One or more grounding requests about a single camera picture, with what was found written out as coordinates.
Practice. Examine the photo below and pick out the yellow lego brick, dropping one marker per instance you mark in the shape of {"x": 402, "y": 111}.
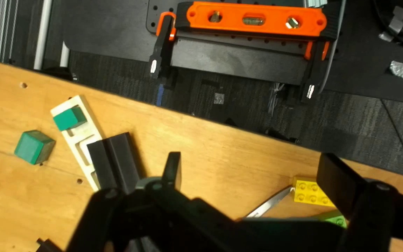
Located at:
{"x": 311, "y": 191}

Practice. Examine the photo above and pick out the black rectangular block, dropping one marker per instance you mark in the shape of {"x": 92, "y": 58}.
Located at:
{"x": 238, "y": 61}

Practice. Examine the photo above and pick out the black orange clamp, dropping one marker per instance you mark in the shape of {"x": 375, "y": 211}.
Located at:
{"x": 164, "y": 43}
{"x": 313, "y": 71}

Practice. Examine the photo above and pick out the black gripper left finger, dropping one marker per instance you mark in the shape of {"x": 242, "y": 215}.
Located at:
{"x": 118, "y": 219}

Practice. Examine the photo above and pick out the green lego brick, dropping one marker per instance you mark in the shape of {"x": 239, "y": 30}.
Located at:
{"x": 336, "y": 219}

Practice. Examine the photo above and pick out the white tube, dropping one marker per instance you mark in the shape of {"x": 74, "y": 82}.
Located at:
{"x": 42, "y": 33}

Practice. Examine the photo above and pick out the green cube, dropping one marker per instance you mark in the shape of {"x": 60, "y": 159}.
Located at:
{"x": 69, "y": 118}
{"x": 34, "y": 148}

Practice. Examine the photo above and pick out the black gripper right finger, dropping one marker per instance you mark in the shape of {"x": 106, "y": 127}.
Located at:
{"x": 383, "y": 219}

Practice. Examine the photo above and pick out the orange spirit level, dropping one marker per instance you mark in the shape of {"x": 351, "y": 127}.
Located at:
{"x": 234, "y": 22}

